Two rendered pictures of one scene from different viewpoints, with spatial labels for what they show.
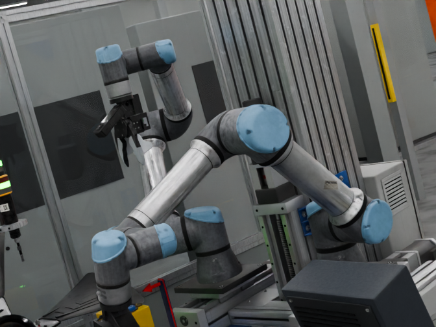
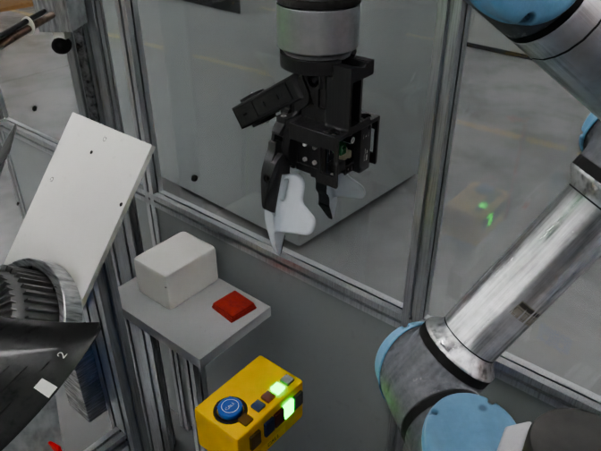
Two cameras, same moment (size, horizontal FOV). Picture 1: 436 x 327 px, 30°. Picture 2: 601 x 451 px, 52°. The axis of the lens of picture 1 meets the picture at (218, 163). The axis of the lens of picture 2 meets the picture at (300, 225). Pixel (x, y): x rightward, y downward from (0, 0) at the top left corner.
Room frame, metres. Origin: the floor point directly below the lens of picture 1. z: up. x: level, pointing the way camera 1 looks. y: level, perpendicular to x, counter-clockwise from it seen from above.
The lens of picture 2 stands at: (2.27, -0.31, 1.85)
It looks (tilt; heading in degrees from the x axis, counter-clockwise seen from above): 32 degrees down; 75
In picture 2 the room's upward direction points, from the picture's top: straight up
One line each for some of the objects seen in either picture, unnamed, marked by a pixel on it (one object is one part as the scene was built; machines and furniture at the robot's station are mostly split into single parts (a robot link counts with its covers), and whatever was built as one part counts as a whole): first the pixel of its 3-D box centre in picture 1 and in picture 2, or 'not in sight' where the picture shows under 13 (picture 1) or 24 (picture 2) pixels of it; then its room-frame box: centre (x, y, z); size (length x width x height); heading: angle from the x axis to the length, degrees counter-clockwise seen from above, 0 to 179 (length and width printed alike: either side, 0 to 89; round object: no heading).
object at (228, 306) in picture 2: not in sight; (233, 305); (2.41, 0.86, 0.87); 0.08 x 0.08 x 0.02; 29
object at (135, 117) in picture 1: (128, 116); (323, 114); (2.44, 0.22, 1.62); 0.09 x 0.08 x 0.12; 126
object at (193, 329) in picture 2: not in sight; (186, 305); (2.30, 0.92, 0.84); 0.36 x 0.24 x 0.03; 126
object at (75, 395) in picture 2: not in sight; (97, 365); (2.06, 0.89, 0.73); 0.15 x 0.09 x 0.22; 36
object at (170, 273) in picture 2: not in sight; (173, 267); (2.28, 1.00, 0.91); 0.17 x 0.16 x 0.11; 36
